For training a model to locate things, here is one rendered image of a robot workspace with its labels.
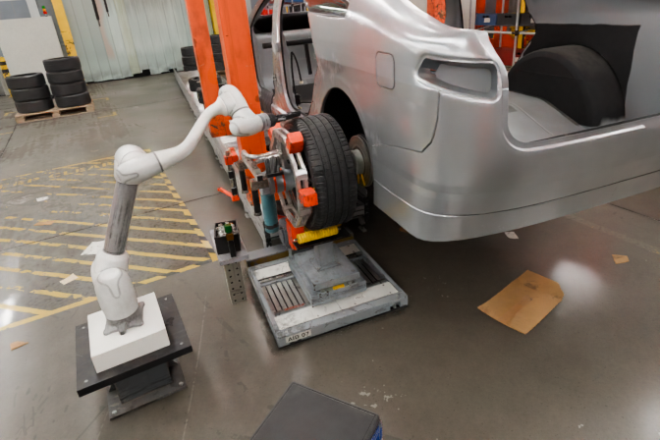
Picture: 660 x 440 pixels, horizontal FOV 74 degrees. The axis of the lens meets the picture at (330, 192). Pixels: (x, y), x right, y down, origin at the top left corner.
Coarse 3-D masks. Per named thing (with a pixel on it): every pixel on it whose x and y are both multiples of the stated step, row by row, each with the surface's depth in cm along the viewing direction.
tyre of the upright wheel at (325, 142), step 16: (288, 128) 252; (304, 128) 234; (320, 128) 235; (336, 128) 236; (304, 144) 228; (320, 144) 228; (336, 144) 230; (320, 160) 226; (336, 160) 229; (352, 160) 231; (320, 176) 225; (336, 176) 228; (352, 176) 231; (320, 192) 227; (336, 192) 230; (352, 192) 234; (320, 208) 231; (336, 208) 236; (352, 208) 241; (320, 224) 242; (336, 224) 254
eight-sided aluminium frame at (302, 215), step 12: (276, 132) 245; (288, 132) 243; (276, 144) 270; (288, 156) 232; (300, 156) 230; (300, 168) 231; (300, 180) 226; (288, 192) 275; (288, 204) 273; (300, 204) 232; (288, 216) 264; (300, 216) 236
